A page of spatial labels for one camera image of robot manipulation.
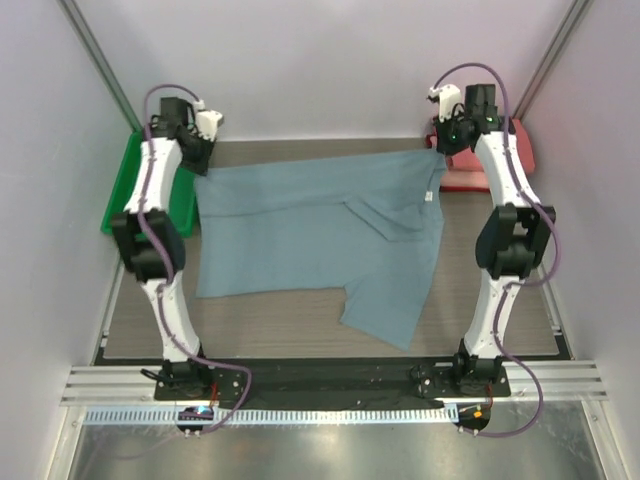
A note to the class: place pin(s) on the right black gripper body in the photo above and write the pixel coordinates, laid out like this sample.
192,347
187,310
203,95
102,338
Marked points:
448,142

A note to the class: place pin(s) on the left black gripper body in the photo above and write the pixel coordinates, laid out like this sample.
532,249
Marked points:
195,158

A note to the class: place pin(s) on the blue grey t shirt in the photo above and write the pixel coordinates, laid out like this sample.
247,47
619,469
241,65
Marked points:
369,224

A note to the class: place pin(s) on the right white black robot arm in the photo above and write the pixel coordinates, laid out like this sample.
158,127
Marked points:
513,240

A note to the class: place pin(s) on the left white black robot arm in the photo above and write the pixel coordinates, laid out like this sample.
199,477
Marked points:
182,135

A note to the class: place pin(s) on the light pink folded shirt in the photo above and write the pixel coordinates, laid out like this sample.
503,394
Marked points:
464,161

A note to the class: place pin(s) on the green plastic tray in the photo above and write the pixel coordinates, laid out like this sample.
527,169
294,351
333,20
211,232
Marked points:
183,205

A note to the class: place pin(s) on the top coral folded shirt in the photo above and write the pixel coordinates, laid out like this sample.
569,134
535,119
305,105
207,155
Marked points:
524,147

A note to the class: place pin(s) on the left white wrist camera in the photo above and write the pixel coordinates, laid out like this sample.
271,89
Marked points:
207,121

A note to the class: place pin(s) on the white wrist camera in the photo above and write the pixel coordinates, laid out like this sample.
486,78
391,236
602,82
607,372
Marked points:
207,121
446,97

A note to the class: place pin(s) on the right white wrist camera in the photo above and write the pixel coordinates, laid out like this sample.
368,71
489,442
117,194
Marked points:
446,97

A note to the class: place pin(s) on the right aluminium corner post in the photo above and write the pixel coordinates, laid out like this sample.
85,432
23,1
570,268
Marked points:
571,21

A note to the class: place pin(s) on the aluminium corner post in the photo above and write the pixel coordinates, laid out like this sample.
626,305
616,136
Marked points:
90,43
571,21

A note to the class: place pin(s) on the left aluminium corner post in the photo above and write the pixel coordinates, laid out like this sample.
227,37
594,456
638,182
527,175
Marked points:
90,43

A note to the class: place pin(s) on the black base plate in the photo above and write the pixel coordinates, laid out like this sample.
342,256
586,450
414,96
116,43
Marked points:
342,384

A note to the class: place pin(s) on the aluminium rail frame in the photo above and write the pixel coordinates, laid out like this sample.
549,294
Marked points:
552,380

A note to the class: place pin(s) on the white slotted cable duct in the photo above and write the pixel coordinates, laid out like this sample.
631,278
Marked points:
192,416

